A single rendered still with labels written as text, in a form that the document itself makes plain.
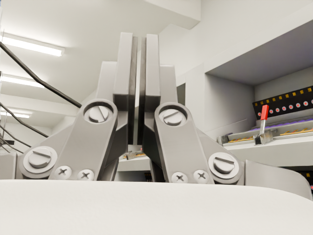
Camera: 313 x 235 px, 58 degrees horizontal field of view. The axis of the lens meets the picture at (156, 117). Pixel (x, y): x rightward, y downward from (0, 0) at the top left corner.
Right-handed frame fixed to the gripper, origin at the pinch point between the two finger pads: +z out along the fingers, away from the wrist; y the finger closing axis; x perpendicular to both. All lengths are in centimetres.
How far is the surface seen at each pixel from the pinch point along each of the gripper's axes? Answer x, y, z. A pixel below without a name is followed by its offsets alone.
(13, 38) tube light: -170, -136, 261
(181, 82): -51, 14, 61
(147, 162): -81, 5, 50
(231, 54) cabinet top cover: -32, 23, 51
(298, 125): -34, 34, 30
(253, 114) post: -53, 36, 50
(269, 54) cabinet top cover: -29, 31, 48
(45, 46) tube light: -182, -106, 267
